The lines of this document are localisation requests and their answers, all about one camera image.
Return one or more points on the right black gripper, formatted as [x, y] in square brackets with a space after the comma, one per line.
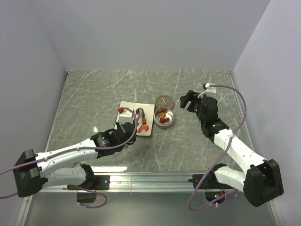
[189, 97]

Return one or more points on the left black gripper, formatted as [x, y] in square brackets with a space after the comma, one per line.
[133, 139]

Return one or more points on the round metal lunch tin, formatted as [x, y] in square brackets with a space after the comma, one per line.
[169, 114]

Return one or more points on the brown chicken drumstick piece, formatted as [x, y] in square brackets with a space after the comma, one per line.
[164, 120]

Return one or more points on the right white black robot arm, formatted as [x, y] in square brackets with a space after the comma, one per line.
[239, 166]

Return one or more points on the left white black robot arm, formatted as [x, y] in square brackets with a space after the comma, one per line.
[34, 171]

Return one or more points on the round taupe lid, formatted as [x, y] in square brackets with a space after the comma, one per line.
[164, 101]

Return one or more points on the orange shrimp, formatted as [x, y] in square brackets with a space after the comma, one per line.
[144, 127]

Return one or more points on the brown mushroom slice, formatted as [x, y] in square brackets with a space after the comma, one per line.
[140, 113]

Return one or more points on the white square plate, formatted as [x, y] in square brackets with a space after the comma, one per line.
[148, 110]

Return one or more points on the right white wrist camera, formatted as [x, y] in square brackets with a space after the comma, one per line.
[209, 88]

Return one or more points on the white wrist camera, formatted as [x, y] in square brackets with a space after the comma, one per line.
[209, 88]
[125, 115]

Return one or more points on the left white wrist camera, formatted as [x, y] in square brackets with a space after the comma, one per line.
[125, 115]

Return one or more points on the aluminium front rail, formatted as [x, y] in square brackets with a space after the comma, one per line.
[149, 182]

